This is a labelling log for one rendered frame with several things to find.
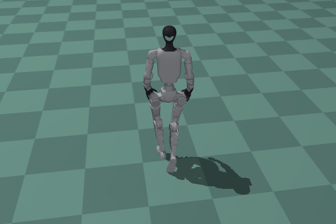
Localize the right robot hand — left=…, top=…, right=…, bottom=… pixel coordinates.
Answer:
left=182, top=89, right=193, bottom=101

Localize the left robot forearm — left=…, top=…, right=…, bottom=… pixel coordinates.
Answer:
left=143, top=73, right=151, bottom=91

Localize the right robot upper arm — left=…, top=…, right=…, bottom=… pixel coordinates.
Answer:
left=181, top=49, right=193, bottom=80

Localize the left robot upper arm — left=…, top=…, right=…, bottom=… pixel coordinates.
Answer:
left=144, top=49, right=158, bottom=80

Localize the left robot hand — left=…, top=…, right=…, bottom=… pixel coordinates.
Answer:
left=145, top=88, right=157, bottom=99

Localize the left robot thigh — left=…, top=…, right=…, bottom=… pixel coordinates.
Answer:
left=149, top=92, right=163, bottom=129

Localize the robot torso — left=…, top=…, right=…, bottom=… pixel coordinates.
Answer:
left=156, top=46, right=182, bottom=103

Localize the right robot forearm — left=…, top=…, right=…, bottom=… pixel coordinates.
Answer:
left=186, top=73, right=194, bottom=92

